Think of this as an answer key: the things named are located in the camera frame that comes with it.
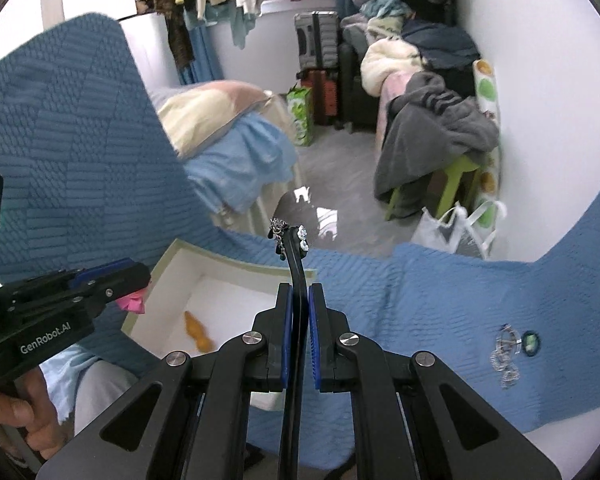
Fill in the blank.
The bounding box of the pink small hair clip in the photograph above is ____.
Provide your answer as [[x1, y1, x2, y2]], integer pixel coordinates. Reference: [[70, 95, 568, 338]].
[[116, 288, 146, 315]]

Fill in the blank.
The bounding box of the orange gourd hair clip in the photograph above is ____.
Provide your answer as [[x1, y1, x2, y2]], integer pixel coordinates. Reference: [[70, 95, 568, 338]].
[[184, 311, 214, 353]]

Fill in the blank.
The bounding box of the silver chain bracelet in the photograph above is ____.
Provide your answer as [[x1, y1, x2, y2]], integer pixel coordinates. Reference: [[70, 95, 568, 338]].
[[488, 324, 522, 390]]

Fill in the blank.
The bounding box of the person left hand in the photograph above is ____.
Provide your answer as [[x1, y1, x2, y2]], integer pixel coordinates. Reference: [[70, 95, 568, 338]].
[[0, 367, 65, 460]]

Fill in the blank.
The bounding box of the green cardboard box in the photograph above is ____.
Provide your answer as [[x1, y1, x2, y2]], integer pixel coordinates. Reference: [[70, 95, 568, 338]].
[[120, 238, 318, 413]]

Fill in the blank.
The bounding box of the blue quilted left cushion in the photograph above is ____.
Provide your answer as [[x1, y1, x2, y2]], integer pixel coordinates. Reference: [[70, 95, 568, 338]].
[[0, 14, 390, 469]]

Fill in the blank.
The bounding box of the blue quilted cushion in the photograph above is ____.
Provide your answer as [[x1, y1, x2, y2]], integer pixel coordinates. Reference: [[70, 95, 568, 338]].
[[0, 14, 390, 469], [341, 192, 600, 476]]

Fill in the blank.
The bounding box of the blue quilted right cushion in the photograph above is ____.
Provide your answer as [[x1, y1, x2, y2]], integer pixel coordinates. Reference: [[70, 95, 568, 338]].
[[341, 192, 600, 476]]

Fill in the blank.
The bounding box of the cream pink pillow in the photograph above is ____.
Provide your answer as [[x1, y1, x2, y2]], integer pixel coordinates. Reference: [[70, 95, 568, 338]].
[[149, 80, 268, 159]]

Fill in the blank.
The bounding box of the light blue bedsheet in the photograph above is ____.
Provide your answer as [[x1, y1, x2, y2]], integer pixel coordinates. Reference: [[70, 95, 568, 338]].
[[183, 112, 298, 214]]

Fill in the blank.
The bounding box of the white tote bag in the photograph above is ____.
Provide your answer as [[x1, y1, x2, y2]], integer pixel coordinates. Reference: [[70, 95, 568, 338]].
[[411, 200, 507, 260]]

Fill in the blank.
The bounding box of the black slipper on floor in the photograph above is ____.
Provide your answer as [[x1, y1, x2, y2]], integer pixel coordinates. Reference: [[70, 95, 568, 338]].
[[274, 185, 338, 248]]

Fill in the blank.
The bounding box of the green plastic stool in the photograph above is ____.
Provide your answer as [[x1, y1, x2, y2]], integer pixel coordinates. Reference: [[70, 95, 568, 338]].
[[385, 155, 480, 221]]

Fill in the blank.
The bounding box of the green patterned shopping bag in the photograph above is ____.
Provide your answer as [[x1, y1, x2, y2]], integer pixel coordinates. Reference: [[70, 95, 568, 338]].
[[286, 86, 314, 146]]

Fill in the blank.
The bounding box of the grey blanket on stool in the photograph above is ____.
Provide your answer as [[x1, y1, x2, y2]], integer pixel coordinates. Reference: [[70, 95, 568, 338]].
[[374, 72, 489, 203]]

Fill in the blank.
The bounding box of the red suitcase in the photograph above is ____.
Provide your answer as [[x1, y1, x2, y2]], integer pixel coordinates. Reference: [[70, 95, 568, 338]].
[[300, 70, 338, 126]]

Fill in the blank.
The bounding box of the grey hard suitcase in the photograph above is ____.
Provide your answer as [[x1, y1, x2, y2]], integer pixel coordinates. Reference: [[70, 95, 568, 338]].
[[294, 11, 339, 70]]

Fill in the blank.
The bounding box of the rolled dotted mat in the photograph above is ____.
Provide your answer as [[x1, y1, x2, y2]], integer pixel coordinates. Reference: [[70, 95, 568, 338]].
[[472, 58, 501, 209]]

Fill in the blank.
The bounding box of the cream fluffy blanket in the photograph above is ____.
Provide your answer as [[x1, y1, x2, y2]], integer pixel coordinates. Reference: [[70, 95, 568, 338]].
[[361, 37, 424, 98]]

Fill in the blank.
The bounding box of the dark navy clothing pile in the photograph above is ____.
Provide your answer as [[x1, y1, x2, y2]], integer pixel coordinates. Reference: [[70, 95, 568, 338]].
[[401, 20, 481, 70]]

